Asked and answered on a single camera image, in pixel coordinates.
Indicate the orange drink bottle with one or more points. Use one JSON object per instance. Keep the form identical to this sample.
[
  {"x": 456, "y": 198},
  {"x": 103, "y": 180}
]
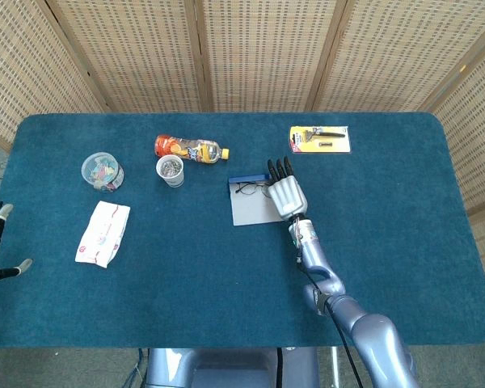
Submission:
[{"x": 194, "y": 151}]

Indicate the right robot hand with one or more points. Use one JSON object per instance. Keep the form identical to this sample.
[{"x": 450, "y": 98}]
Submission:
[{"x": 289, "y": 198}]

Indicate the clear jar of binder clips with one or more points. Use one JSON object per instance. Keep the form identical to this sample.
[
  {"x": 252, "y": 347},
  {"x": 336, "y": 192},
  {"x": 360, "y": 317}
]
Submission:
[{"x": 102, "y": 171}]

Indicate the woven folding screen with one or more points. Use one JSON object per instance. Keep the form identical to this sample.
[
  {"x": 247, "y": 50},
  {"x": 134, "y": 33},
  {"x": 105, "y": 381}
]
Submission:
[{"x": 262, "y": 52}]

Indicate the blue glasses case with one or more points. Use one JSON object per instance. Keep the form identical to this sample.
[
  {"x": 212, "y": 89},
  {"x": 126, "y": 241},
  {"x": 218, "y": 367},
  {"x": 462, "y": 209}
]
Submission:
[{"x": 252, "y": 208}]

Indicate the black eyeglasses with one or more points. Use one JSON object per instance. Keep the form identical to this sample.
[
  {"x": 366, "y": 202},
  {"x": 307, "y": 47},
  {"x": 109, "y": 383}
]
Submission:
[{"x": 246, "y": 188}]

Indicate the clear plastic cup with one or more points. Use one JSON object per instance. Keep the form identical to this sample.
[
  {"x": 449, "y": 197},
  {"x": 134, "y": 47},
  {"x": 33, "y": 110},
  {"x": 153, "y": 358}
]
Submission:
[{"x": 171, "y": 171}]

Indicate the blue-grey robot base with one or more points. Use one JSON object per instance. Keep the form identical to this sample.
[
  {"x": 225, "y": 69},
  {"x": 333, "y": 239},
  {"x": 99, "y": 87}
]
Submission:
[{"x": 230, "y": 369}]

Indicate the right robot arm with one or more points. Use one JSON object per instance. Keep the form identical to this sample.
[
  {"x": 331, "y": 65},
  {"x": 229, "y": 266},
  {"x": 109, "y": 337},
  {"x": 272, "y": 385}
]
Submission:
[{"x": 368, "y": 327}]

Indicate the yellow razor blister pack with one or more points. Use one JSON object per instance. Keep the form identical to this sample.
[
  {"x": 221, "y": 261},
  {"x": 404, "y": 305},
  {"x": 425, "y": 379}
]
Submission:
[{"x": 321, "y": 140}]

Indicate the white tissue pack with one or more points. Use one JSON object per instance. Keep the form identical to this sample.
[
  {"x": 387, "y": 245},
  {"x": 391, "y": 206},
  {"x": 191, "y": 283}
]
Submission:
[{"x": 103, "y": 234}]

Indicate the teal table carpet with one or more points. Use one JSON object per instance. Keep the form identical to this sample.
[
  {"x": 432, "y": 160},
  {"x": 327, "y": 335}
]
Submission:
[{"x": 186, "y": 291}]

